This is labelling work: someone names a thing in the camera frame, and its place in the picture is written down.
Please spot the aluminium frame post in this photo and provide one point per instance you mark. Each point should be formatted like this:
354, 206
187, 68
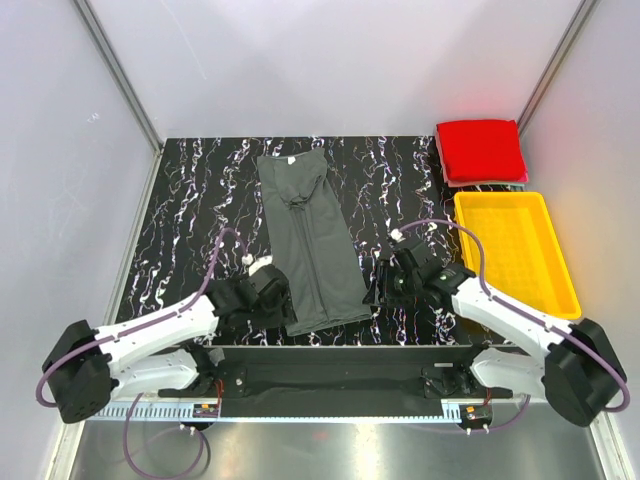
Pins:
108, 54
569, 38

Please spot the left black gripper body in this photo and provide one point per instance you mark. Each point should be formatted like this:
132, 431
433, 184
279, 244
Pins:
272, 315

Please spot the aluminium rail profile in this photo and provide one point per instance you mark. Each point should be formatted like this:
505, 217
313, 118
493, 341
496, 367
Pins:
98, 385

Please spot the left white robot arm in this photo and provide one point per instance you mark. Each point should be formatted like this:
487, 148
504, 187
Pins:
215, 307

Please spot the yellow plastic bin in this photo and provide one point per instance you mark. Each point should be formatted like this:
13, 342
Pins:
523, 257

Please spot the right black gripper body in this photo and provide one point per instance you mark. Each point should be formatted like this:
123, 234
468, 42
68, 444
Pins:
393, 286

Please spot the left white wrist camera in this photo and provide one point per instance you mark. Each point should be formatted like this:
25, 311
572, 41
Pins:
253, 264

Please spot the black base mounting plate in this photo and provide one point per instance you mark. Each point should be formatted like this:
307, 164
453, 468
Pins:
345, 375

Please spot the left aluminium frame post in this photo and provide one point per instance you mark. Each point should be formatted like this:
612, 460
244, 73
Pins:
108, 54

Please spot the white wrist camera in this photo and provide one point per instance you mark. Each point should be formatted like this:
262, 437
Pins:
396, 237
253, 264

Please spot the grey t-shirt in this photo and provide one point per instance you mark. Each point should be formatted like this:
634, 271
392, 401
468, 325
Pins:
310, 242

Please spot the right aluminium frame post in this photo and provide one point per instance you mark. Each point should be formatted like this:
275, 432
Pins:
569, 38

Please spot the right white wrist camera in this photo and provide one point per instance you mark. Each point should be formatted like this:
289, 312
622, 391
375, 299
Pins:
396, 237

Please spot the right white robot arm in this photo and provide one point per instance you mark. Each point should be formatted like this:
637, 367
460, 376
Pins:
460, 291

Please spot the folded red t-shirt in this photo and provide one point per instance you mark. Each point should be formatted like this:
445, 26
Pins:
478, 132

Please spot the white slotted cable duct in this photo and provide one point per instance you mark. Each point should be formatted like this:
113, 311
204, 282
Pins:
237, 411

